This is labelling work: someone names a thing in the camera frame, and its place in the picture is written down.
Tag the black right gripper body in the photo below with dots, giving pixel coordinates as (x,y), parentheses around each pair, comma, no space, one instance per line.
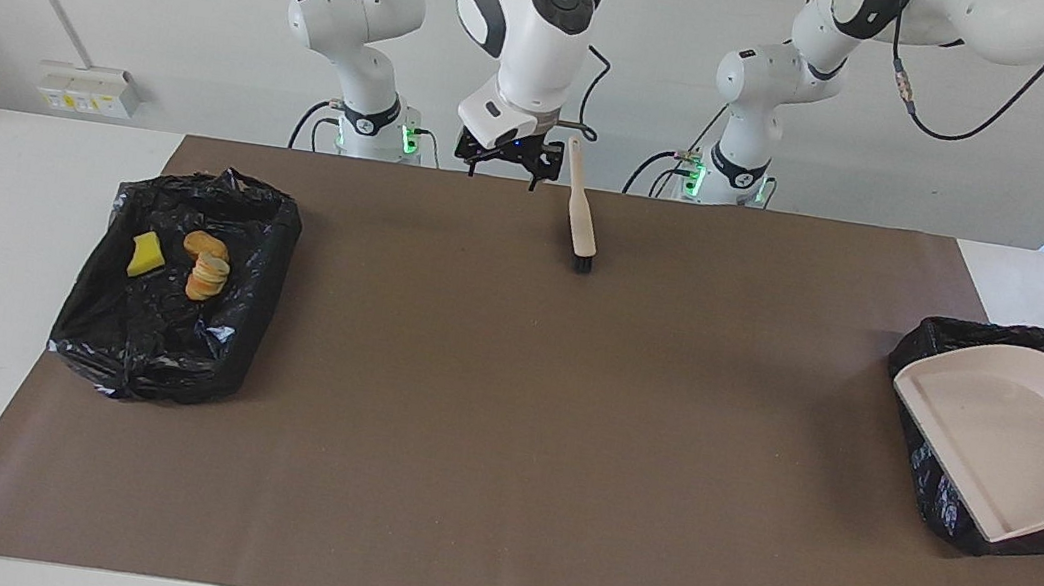
(513,149)

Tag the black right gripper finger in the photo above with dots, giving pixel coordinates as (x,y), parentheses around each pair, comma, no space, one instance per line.
(549,161)
(467,147)

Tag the beige hand brush black bristles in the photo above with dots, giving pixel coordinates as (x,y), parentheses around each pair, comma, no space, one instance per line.
(580,220)

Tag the pale pink plastic dustpan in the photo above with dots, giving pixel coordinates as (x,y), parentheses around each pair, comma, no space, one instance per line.
(1006,448)

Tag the brown bread roll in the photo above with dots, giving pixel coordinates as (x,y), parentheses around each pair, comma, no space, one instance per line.
(206,244)

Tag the pale tan sponge scrap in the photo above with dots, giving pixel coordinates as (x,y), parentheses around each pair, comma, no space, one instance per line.
(207,277)

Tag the bright yellow sponge piece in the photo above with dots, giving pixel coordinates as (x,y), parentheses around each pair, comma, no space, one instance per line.
(146,255)

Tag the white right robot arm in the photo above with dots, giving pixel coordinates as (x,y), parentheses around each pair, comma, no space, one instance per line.
(535,43)

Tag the bin lined with black bag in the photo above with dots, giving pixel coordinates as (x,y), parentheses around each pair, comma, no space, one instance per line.
(163,337)
(980,336)

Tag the brown paper table mat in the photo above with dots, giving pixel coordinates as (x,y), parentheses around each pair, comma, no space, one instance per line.
(488,551)

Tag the white wall socket box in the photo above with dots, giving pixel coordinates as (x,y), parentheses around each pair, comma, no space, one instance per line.
(85,88)

